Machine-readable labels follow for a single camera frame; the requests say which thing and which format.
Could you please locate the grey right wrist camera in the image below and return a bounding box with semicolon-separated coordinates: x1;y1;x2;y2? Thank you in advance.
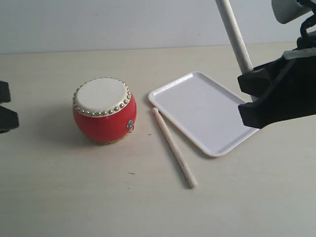
271;0;316;24

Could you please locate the white rectangular plastic tray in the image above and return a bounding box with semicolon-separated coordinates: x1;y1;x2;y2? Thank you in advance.
148;72;257;157

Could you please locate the small red drum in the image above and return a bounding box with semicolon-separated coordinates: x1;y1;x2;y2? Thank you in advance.
72;77;137;144

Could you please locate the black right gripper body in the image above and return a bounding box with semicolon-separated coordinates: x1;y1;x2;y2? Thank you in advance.
271;15;316;121

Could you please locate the white drumstick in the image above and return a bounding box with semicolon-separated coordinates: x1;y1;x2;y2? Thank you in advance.
152;107;198;189
215;0;253;74

